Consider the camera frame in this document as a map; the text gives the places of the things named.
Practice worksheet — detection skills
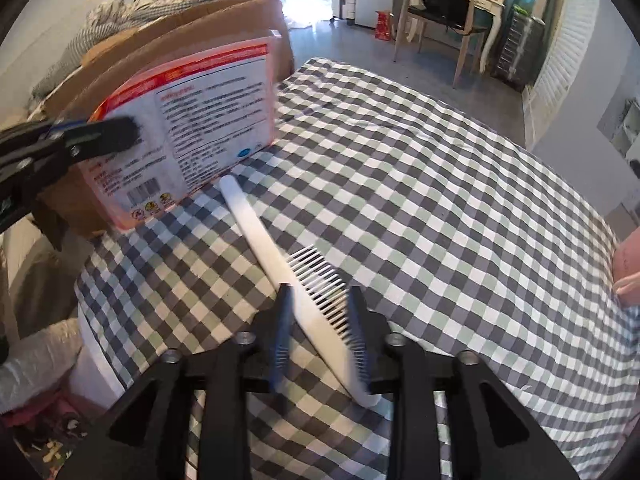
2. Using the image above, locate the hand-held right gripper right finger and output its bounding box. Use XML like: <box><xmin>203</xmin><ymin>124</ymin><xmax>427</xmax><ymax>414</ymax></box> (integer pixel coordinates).
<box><xmin>347</xmin><ymin>285</ymin><xmax>583</xmax><ymax>480</ymax></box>

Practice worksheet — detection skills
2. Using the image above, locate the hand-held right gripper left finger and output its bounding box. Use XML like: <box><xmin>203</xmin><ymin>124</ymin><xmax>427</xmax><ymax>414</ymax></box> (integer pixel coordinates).
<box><xmin>57</xmin><ymin>284</ymin><xmax>296</xmax><ymax>480</ymax></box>

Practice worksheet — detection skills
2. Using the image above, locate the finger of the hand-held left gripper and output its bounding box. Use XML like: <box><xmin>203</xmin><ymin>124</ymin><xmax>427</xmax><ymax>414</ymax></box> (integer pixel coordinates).
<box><xmin>64</xmin><ymin>116</ymin><xmax>142</xmax><ymax>162</ymax></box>

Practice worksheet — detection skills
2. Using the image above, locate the orange printed packet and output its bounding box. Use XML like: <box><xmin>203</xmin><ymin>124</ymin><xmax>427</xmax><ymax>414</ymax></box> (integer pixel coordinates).
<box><xmin>87</xmin><ymin>30</ymin><xmax>283</xmax><ymax>233</ymax></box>

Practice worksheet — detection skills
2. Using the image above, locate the white comb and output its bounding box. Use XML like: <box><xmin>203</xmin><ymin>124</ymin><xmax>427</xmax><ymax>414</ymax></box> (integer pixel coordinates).
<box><xmin>219</xmin><ymin>175</ymin><xmax>383</xmax><ymax>408</ymax></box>

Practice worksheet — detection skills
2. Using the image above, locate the brown cardboard box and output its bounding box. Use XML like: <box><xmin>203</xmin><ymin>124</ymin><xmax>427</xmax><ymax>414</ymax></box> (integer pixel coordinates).
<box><xmin>37</xmin><ymin>0</ymin><xmax>296</xmax><ymax>241</ymax></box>

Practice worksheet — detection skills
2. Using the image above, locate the grey patterned blanket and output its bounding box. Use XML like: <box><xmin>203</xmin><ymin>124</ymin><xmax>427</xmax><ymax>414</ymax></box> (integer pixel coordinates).
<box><xmin>30</xmin><ymin>0</ymin><xmax>278</xmax><ymax>101</ymax></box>

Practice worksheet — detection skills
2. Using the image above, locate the checked tablecloth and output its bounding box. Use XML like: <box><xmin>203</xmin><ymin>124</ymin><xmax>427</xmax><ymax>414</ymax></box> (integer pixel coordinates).
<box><xmin>75</xmin><ymin>56</ymin><xmax>640</xmax><ymax>480</ymax></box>

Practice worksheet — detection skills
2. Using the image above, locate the silver plastic bag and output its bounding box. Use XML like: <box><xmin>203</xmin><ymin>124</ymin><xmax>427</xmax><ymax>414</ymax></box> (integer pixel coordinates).
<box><xmin>0</xmin><ymin>322</ymin><xmax>86</xmax><ymax>413</ymax></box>

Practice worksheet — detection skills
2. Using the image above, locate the dark patterned cloth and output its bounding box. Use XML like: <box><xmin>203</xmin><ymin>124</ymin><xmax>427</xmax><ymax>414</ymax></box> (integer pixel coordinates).
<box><xmin>0</xmin><ymin>395</ymin><xmax>96</xmax><ymax>466</ymax></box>

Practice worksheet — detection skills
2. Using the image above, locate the pink clothing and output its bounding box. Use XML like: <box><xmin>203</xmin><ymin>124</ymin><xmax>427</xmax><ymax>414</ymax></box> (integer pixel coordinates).
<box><xmin>611</xmin><ymin>227</ymin><xmax>640</xmax><ymax>306</ymax></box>

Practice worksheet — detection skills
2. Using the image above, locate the wooden chair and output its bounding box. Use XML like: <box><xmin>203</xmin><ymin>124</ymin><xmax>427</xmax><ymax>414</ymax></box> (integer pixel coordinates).
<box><xmin>392</xmin><ymin>0</ymin><xmax>493</xmax><ymax>90</ymax></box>

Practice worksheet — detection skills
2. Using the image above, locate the red bag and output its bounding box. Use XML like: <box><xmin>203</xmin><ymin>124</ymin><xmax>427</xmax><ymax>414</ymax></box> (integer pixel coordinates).
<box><xmin>375</xmin><ymin>10</ymin><xmax>396</xmax><ymax>42</ymax></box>

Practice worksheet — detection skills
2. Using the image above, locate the dark drawer tower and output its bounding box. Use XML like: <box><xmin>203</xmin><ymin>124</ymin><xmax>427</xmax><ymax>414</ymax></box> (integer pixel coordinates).
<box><xmin>495</xmin><ymin>5</ymin><xmax>546</xmax><ymax>92</ymax></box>

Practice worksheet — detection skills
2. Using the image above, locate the white shutter door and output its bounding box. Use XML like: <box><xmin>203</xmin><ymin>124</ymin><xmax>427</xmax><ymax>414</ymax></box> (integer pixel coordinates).
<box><xmin>522</xmin><ymin>0</ymin><xmax>601</xmax><ymax>146</ymax></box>

